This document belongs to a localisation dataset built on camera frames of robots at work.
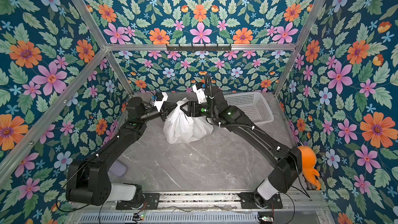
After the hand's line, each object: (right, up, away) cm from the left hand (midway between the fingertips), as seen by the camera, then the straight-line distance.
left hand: (177, 103), depth 75 cm
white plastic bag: (+1, -12, +3) cm, 13 cm away
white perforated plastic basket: (+48, 0, +36) cm, 60 cm away
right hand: (+7, +1, -5) cm, 9 cm away
